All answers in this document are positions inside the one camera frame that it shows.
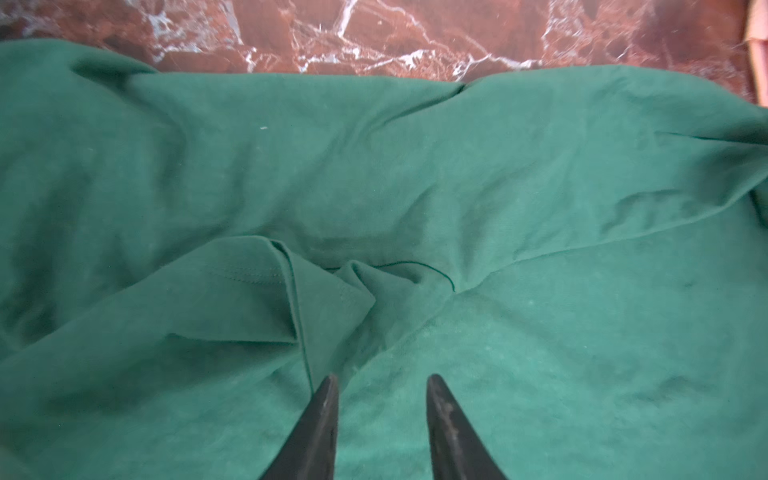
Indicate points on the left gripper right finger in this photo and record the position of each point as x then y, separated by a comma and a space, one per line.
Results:
457, 452

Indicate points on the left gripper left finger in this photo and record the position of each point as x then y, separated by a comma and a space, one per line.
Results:
309, 453

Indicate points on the dark green t shirt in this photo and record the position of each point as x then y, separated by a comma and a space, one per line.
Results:
580, 252

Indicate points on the folded pink t shirt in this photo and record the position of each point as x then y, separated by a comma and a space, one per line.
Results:
756, 39

